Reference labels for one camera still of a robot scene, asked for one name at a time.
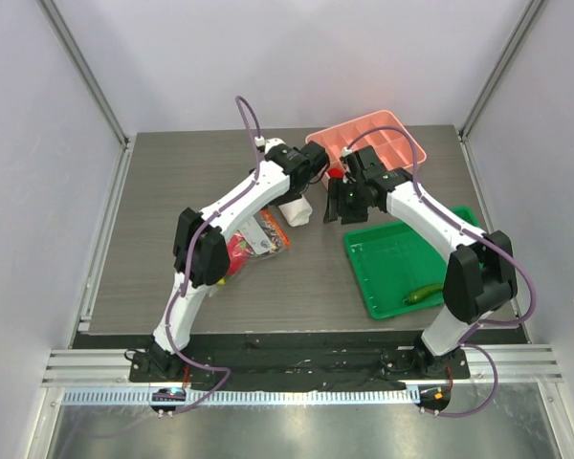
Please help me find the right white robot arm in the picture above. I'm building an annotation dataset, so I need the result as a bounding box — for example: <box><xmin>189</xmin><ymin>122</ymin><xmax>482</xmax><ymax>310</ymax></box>
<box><xmin>324</xmin><ymin>146</ymin><xmax>518</xmax><ymax>378</ymax></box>

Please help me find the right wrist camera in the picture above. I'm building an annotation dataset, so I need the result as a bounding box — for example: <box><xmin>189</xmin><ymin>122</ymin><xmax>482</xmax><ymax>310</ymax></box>
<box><xmin>341</xmin><ymin>147</ymin><xmax>358</xmax><ymax>183</ymax></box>

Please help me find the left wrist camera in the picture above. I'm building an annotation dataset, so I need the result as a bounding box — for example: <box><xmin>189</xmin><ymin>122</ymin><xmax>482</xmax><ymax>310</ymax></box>
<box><xmin>254</xmin><ymin>136</ymin><xmax>284</xmax><ymax>155</ymax></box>

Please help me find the green plastic tray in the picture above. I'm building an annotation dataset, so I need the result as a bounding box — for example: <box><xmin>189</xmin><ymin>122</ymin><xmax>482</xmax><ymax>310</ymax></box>
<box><xmin>342</xmin><ymin>206</ymin><xmax>483</xmax><ymax>321</ymax></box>

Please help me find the rolled white towel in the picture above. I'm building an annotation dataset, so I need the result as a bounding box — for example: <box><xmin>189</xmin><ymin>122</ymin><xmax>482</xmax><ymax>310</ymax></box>
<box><xmin>278</xmin><ymin>196</ymin><xmax>313</xmax><ymax>228</ymax></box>

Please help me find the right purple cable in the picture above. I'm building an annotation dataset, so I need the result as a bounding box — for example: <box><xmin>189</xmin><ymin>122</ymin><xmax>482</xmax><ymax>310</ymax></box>
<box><xmin>345</xmin><ymin>125</ymin><xmax>539</xmax><ymax>418</ymax></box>

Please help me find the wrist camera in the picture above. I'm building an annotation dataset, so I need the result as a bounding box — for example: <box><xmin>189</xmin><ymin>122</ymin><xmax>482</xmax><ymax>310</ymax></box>
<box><xmin>254</xmin><ymin>136</ymin><xmax>284</xmax><ymax>155</ymax></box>
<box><xmin>341</xmin><ymin>147</ymin><xmax>358</xmax><ymax>183</ymax></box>

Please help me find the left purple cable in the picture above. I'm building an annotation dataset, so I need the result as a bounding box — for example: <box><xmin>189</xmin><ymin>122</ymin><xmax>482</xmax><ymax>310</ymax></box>
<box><xmin>165</xmin><ymin>95</ymin><xmax>232</xmax><ymax>415</ymax></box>

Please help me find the pink compartment tray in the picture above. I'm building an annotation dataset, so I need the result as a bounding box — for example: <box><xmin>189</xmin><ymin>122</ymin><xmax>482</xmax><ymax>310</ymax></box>
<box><xmin>305</xmin><ymin>110</ymin><xmax>427</xmax><ymax>186</ymax></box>

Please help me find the green fake chili pepper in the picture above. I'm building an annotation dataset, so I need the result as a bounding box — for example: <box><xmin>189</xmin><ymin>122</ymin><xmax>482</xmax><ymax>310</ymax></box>
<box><xmin>403</xmin><ymin>283</ymin><xmax>444</xmax><ymax>305</ymax></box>

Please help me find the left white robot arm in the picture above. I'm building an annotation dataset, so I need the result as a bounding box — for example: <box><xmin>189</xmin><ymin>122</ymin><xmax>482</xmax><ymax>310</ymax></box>
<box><xmin>124</xmin><ymin>138</ymin><xmax>329</xmax><ymax>383</ymax></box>

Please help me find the purple cable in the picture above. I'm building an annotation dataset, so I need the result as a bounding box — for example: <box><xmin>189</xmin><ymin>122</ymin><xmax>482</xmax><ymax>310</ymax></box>
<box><xmin>165</xmin><ymin>95</ymin><xmax>232</xmax><ymax>415</ymax></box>
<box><xmin>345</xmin><ymin>125</ymin><xmax>539</xmax><ymax>418</ymax></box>

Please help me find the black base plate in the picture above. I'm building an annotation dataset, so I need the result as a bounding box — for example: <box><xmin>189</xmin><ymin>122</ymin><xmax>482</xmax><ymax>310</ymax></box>
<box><xmin>73</xmin><ymin>331</ymin><xmax>470</xmax><ymax>390</ymax></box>

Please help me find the clear orange zip top bag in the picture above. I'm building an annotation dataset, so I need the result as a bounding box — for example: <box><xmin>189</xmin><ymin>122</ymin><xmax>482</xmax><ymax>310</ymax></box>
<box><xmin>216</xmin><ymin>209</ymin><xmax>290</xmax><ymax>287</ymax></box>

